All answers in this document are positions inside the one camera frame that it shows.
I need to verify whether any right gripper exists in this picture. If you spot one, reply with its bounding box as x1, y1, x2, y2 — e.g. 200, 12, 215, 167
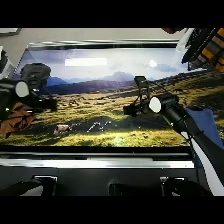
123, 99, 152, 118

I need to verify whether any blue garment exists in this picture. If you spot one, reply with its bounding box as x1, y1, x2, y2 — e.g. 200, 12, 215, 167
185, 105, 224, 168

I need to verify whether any yellow black striped garment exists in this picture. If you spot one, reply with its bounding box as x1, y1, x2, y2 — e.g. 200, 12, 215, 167
181, 27, 224, 74

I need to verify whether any grey garment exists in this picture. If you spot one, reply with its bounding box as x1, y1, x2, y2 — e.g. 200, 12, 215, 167
20, 62, 52, 90

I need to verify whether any silver frame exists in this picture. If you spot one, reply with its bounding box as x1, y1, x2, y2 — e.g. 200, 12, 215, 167
0, 152, 196, 197

